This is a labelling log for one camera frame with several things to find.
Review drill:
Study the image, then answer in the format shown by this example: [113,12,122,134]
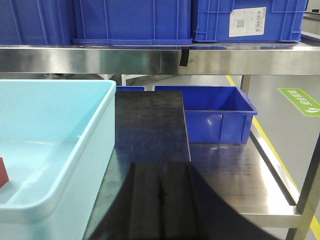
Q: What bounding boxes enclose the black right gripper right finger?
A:
[162,162,276,240]

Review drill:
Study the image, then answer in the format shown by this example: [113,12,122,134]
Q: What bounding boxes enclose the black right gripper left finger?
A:
[88,162,161,240]

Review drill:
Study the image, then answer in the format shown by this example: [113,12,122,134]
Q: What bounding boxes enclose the black tape strip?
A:
[179,49,190,67]

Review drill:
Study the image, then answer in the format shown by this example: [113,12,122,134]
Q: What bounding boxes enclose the large blue crate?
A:
[72,0,193,45]
[0,0,76,45]

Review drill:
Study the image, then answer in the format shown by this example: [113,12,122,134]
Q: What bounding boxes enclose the blue crate with label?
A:
[191,0,308,43]

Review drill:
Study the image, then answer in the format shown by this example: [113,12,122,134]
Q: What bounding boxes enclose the stainless steel table frame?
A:
[0,32,320,240]

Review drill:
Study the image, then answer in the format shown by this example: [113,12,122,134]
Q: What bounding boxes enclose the large blue crate left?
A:
[0,0,76,45]

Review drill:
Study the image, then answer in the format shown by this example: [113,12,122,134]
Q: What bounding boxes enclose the red cube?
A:
[0,156,10,188]

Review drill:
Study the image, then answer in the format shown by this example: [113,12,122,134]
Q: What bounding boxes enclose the large blue crate centre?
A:
[72,0,193,45]

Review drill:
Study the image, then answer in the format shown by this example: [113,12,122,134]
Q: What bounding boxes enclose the light cyan plastic tray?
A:
[0,79,116,240]

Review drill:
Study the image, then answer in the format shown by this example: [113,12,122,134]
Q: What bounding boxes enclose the small blue bin right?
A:
[153,85,258,144]

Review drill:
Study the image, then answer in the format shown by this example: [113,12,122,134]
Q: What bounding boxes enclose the black rubber table mat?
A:
[84,91,191,240]

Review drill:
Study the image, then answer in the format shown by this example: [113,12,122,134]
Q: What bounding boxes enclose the small blue bin behind mat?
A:
[116,86,147,91]

